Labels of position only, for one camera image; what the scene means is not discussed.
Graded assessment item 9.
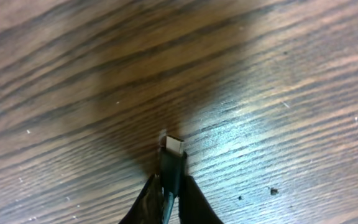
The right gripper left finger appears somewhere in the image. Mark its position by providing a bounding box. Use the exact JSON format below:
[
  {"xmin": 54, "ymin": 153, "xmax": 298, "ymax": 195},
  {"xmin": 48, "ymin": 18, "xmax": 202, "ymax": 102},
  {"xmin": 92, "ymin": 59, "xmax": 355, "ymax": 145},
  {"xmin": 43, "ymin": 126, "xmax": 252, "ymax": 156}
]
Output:
[{"xmin": 119, "ymin": 174, "xmax": 164, "ymax": 224}]

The black USB-C charging cable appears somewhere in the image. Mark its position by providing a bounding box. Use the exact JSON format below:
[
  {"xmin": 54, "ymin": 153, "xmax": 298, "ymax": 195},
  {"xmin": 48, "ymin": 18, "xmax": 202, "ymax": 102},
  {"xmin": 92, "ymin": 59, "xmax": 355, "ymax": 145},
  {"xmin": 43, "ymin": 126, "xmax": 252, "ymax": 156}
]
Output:
[{"xmin": 159, "ymin": 135, "xmax": 188, "ymax": 224}]

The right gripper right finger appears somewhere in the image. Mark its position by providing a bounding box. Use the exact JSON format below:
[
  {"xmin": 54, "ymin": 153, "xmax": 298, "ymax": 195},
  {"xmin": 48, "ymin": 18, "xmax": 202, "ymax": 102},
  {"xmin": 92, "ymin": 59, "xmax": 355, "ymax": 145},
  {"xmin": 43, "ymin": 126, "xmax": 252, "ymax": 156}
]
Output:
[{"xmin": 179, "ymin": 175, "xmax": 223, "ymax": 224}]

